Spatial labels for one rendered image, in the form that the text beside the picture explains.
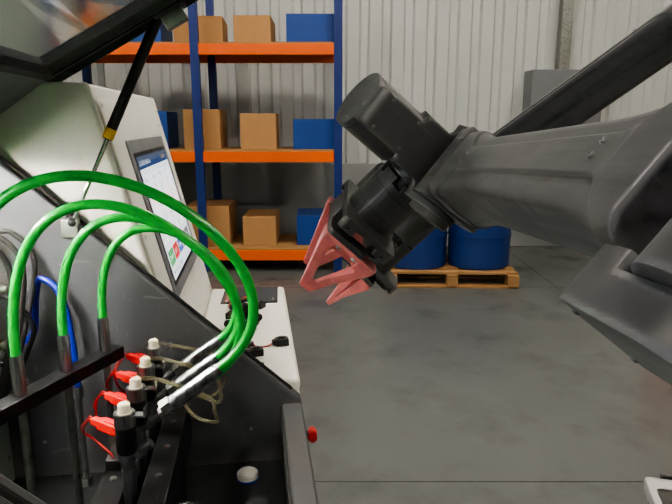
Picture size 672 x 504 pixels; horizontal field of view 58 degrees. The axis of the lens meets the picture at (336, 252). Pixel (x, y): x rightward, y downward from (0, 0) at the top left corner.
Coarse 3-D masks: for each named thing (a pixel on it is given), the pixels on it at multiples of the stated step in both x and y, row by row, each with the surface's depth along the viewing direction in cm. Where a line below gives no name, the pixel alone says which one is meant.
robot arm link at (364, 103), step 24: (360, 96) 54; (384, 96) 52; (360, 120) 52; (384, 120) 52; (408, 120) 53; (432, 120) 53; (384, 144) 55; (408, 144) 53; (432, 144) 54; (408, 168) 54; (408, 192) 55; (432, 216) 51
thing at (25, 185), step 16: (48, 176) 72; (64, 176) 72; (80, 176) 73; (96, 176) 73; (112, 176) 73; (16, 192) 72; (144, 192) 74; (160, 192) 74; (0, 208) 73; (176, 208) 75; (208, 224) 76; (224, 240) 77; (240, 272) 78; (256, 304) 79; (256, 320) 79; (240, 352) 80; (224, 368) 80
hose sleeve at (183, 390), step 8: (208, 368) 80; (216, 368) 80; (200, 376) 80; (208, 376) 80; (216, 376) 80; (192, 384) 80; (200, 384) 80; (176, 392) 80; (184, 392) 80; (192, 392) 80; (176, 400) 80; (184, 400) 80
